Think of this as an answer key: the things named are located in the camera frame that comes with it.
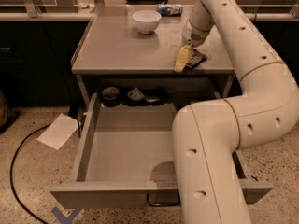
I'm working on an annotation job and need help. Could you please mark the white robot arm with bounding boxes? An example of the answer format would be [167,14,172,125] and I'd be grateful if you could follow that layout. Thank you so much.
[172,0,299,224]

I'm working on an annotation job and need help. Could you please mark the black floor cable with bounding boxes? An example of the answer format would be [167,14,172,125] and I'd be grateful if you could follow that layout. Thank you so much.
[9,123,50,224]

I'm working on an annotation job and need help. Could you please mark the black items with label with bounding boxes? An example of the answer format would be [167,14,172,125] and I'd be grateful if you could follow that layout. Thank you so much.
[121,88,168,106]

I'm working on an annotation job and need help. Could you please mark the open grey top drawer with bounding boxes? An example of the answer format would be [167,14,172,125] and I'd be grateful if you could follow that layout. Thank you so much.
[50,91,274,210]

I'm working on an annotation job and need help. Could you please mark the white paper sheet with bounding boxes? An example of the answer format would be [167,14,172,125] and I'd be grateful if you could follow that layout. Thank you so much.
[37,113,78,150]

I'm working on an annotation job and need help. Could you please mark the black metal drawer handle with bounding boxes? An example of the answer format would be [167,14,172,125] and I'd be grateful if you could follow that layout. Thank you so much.
[147,193,180,207]

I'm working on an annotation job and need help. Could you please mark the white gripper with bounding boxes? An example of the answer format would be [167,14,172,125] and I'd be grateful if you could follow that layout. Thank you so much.
[174,21,213,73]

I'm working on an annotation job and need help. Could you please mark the black tape roll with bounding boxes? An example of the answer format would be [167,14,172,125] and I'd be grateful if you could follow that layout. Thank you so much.
[100,87,121,107]

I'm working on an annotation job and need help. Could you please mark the blue white snack packet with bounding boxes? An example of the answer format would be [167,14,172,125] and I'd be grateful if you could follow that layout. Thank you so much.
[156,4,183,16]

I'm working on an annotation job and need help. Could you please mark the white ceramic bowl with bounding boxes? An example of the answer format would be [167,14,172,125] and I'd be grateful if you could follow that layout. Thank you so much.
[133,10,162,34]

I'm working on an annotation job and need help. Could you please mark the grey cabinet with top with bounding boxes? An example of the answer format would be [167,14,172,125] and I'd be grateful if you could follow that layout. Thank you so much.
[72,5,235,103]

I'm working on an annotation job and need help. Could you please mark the black rxbar chocolate wrapper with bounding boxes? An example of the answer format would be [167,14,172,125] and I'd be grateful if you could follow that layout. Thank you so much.
[186,49,206,70]

